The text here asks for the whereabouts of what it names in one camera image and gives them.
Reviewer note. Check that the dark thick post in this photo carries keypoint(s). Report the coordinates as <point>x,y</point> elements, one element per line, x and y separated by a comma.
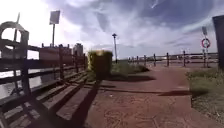
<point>219,40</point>

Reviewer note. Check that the rectangular sign on pole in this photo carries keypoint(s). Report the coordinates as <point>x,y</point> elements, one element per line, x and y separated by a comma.
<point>54,17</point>

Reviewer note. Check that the water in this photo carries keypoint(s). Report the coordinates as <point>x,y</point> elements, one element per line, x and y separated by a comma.
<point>6,87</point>

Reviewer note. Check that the dark lamp post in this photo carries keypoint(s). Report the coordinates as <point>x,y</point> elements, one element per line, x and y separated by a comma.
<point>115,46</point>

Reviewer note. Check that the wooden fence with posts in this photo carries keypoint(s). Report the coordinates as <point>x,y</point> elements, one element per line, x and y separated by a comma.
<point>168,59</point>

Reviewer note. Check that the grass patch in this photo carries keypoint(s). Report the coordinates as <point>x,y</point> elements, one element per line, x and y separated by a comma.
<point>208,90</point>

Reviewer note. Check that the tall building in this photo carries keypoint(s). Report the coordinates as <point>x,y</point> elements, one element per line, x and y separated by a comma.
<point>78,49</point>

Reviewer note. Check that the dark wooden rail fence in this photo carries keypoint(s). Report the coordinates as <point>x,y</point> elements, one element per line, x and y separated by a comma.
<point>25,63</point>

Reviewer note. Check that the round red-rimmed sign on pole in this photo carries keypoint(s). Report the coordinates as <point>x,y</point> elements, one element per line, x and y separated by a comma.
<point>205,42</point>

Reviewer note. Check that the reddish building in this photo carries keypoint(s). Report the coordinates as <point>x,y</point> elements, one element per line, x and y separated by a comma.
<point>55,55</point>

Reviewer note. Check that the red paved path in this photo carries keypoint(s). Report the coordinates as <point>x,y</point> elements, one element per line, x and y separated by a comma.
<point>140,103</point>

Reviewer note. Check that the grass strip behind bin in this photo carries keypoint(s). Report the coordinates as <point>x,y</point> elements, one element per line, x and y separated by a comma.
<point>128,68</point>

